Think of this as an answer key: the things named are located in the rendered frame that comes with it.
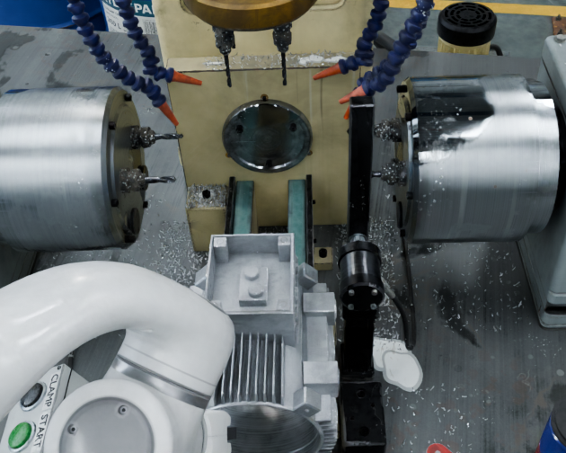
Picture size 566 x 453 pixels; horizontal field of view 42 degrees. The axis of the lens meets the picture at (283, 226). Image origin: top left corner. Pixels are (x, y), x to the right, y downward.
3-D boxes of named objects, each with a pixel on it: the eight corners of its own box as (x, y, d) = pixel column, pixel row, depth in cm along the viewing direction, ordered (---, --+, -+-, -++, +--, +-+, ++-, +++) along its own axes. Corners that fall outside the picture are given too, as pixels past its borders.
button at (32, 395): (33, 392, 87) (22, 385, 85) (53, 386, 86) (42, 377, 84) (26, 415, 85) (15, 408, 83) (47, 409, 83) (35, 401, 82)
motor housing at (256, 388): (198, 343, 106) (178, 254, 92) (331, 341, 105) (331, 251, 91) (182, 478, 92) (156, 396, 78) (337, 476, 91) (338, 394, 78)
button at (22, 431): (22, 431, 83) (10, 424, 82) (42, 425, 82) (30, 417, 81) (14, 457, 81) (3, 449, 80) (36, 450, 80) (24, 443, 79)
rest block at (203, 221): (196, 228, 139) (187, 181, 130) (234, 227, 138) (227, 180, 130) (193, 252, 135) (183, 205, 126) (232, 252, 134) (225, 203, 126)
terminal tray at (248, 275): (215, 273, 95) (207, 234, 90) (298, 271, 94) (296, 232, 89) (207, 352, 86) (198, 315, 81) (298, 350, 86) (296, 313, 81)
